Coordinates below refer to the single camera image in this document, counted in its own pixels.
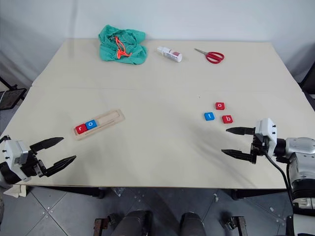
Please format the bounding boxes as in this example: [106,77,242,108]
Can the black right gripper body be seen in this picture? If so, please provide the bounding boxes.
[250,134,269,164]

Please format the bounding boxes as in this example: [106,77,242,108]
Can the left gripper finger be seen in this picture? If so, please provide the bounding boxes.
[44,155,77,178]
[30,137,65,154]

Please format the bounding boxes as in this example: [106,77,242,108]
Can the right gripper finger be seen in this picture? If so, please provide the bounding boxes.
[220,148,253,162]
[225,126,256,136]

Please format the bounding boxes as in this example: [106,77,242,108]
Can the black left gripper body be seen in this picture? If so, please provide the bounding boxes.
[20,148,48,178]

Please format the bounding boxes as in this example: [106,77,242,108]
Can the wooden letter tray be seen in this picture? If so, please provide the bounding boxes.
[72,109,126,142]

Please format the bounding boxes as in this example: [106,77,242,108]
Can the white plastic panel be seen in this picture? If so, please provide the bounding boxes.
[3,184,27,198]

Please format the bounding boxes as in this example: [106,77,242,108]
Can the black metal stand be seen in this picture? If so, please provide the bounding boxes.
[0,76,28,112]

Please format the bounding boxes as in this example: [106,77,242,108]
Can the dark rounded shape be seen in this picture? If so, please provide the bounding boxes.
[115,209,154,236]
[180,211,206,236]

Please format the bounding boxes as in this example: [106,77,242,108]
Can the white plastic bottle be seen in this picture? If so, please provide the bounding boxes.
[157,46,184,63]

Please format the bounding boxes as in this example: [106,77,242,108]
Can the crumpled green cloth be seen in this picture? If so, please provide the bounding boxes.
[98,24,149,65]

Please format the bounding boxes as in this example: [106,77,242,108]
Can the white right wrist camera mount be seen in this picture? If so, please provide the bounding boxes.
[253,118,279,157]

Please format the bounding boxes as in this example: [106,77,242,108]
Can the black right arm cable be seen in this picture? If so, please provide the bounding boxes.
[264,151,294,199]

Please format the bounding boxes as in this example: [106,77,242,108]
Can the rusty metal foot bracket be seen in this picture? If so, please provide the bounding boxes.
[94,216,110,231]
[220,215,248,232]

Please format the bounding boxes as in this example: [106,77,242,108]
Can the red handled scissors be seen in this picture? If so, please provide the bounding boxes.
[194,48,225,65]

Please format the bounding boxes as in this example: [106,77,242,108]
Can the black object at wall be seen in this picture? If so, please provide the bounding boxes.
[300,71,315,94]

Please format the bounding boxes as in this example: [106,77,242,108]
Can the orange cord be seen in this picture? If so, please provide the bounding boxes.
[114,36,134,59]

